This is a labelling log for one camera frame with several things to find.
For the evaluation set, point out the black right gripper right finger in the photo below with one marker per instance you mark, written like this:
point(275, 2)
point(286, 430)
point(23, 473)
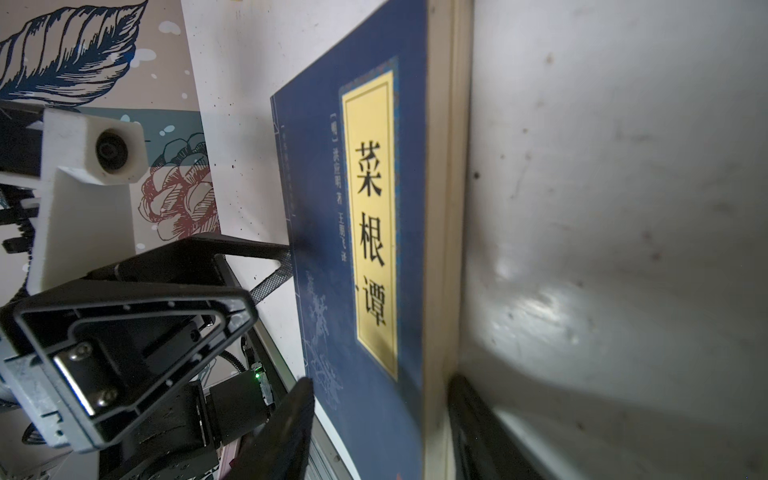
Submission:
point(482, 447)

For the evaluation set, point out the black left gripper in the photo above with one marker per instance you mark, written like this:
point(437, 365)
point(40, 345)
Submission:
point(89, 360)

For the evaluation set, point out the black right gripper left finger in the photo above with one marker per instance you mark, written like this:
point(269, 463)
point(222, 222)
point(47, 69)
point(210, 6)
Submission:
point(281, 449)

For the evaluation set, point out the navy book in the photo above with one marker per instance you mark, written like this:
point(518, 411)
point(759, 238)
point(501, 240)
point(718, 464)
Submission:
point(372, 143)

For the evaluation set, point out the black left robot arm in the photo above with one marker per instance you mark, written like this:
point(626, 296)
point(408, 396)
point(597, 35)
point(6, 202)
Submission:
point(179, 440)

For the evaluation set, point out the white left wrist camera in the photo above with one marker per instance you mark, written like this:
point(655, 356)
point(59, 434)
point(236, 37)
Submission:
point(85, 218)

